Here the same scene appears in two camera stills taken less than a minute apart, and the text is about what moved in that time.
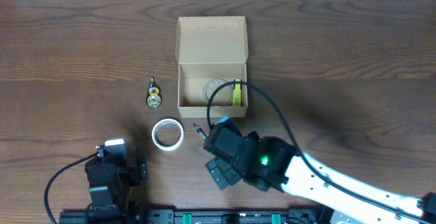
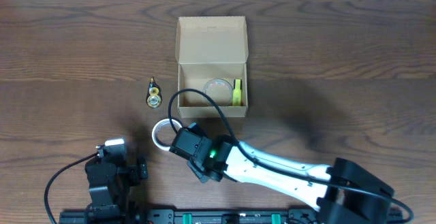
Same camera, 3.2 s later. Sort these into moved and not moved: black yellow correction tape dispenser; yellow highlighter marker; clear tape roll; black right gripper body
Moved: black right gripper body
Not moved: clear tape roll; black yellow correction tape dispenser; yellow highlighter marker
